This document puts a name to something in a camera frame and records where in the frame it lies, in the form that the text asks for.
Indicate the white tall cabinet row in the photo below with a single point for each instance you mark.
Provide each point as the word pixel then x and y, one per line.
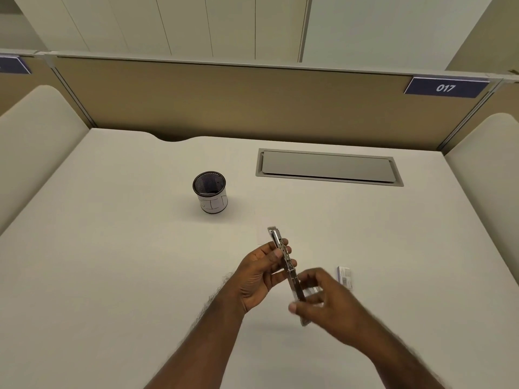
pixel 162 24

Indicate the small box of staples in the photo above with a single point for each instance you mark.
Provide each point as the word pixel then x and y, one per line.
pixel 346 276

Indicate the person's left hand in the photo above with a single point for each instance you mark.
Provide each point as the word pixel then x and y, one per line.
pixel 259 279

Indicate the blue number sign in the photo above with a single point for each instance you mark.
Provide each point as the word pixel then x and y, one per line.
pixel 446 87
pixel 14 65

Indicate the white metal stapler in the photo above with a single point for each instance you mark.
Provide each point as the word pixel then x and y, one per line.
pixel 277 236

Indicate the person's right hand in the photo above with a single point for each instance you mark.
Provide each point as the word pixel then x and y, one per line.
pixel 340 311

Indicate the black mesh pen holder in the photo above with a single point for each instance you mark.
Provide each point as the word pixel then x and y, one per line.
pixel 213 200

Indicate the person's left forearm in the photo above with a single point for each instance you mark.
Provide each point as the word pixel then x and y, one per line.
pixel 198 352

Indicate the long beige partition panel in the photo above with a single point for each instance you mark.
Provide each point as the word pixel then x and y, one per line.
pixel 243 101

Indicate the beige side partition panel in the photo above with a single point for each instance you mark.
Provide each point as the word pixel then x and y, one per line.
pixel 28 89
pixel 507 101

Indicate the white curved desk divider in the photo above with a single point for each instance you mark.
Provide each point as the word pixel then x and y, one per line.
pixel 490 190
pixel 36 149

